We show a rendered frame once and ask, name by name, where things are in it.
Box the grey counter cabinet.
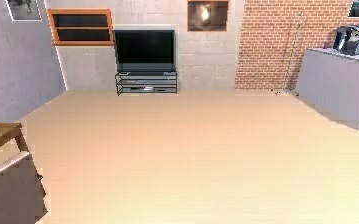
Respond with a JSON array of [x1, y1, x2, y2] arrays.
[[295, 47, 359, 131]]

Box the black coffee machine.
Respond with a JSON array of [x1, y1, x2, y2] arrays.
[[332, 25, 359, 57]]

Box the thin grey floor lamp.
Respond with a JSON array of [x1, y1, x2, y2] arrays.
[[274, 11, 305, 97]]

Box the brown wooden table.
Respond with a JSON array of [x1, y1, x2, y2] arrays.
[[0, 122, 30, 158]]

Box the white framed grey picture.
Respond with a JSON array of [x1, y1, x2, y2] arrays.
[[5, 0, 43, 22]]

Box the orange wooden wall shelf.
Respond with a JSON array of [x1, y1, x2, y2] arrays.
[[46, 8, 116, 47]]

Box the black television set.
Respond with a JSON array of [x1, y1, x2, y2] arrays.
[[112, 29, 177, 74]]

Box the orange framed brown picture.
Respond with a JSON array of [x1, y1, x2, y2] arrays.
[[187, 0, 230, 33]]

